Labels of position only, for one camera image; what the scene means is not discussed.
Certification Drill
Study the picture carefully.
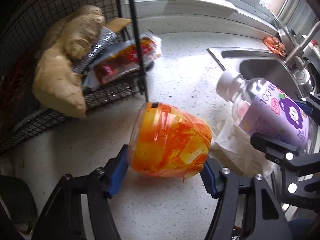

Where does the purple label plastic bottle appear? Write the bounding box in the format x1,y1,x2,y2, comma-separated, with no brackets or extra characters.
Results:
216,70,316,155

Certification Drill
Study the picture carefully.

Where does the orange plastic snack cup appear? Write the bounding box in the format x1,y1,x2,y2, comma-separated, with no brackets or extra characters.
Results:
127,102,213,179

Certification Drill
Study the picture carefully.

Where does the crumpled white plastic bag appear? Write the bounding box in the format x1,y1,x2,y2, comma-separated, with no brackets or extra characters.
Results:
209,115,276,178

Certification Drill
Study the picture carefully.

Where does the chrome sink faucet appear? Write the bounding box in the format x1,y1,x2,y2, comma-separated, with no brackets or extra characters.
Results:
274,18,319,97

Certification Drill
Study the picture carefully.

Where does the stainless steel sink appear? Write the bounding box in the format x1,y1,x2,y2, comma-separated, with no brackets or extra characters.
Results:
207,47,320,218

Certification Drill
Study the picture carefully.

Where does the orange cloth by sink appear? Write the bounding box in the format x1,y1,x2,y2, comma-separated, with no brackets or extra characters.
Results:
263,36,286,57

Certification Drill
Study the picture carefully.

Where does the large ginger root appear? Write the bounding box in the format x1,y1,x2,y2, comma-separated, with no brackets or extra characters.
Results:
33,14,106,118

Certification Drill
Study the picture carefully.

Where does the red snack packet on rack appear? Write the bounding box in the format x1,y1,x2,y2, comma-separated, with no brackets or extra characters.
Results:
82,33,162,90

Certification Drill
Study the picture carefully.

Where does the silver foil packet on rack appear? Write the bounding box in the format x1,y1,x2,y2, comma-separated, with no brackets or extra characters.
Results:
73,27,117,74

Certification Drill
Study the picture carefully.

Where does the black wire rack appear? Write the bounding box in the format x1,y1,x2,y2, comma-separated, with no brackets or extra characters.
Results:
1,0,149,152

